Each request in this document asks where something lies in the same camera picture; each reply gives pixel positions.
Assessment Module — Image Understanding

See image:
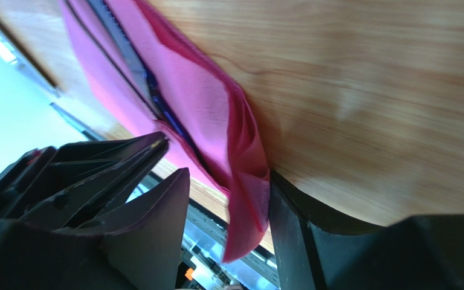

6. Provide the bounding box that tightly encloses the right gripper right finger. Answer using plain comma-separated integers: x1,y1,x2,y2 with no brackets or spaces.
269,172,464,289

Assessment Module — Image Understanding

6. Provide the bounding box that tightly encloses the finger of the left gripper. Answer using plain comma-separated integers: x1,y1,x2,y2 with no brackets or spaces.
0,132,169,230

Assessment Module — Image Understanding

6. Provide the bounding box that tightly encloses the purple metal knife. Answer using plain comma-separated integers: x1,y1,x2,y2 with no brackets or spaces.
88,1,204,163

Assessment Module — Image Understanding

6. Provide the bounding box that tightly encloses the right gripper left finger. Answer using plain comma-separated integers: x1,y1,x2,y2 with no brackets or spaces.
0,168,190,289

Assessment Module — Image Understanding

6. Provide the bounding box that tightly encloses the pink paper napkin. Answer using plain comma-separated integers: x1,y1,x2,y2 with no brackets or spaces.
59,1,270,263

